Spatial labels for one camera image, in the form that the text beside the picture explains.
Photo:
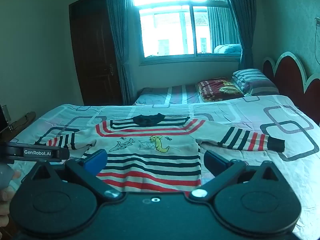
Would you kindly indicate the light blue quilt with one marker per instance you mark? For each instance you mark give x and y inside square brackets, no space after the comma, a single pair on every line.
[227,48]

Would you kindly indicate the teal curtain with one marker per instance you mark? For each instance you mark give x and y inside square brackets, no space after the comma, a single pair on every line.
[243,17]
[120,30]

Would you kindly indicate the red patterned pillow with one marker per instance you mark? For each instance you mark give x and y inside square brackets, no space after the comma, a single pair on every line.
[217,88]

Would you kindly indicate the window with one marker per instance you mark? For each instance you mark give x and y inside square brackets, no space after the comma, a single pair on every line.
[165,30]

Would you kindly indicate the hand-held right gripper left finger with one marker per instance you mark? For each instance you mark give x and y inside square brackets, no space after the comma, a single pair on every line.
[96,160]

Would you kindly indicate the person's left hand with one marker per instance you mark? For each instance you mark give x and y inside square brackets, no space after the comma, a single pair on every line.
[6,200]

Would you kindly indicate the striped mattress sheet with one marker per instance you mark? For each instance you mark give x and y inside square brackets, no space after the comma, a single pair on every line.
[160,95]

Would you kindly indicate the brown wooden side table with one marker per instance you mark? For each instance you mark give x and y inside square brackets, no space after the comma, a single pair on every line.
[23,121]

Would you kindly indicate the striped pillow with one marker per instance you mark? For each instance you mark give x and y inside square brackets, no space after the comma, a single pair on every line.
[252,80]

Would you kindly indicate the white patterned bed sheet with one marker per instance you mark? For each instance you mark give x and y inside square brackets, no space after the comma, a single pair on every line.
[250,115]

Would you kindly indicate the dark wooden door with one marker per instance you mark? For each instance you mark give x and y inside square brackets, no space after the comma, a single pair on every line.
[95,55]

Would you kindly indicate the red and white headboard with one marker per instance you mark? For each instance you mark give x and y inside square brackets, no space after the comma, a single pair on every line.
[287,75]

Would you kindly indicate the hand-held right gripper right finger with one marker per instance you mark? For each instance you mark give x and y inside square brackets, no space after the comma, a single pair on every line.
[215,163]

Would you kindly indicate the striped knit sweater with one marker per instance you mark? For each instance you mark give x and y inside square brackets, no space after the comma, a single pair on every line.
[150,165]

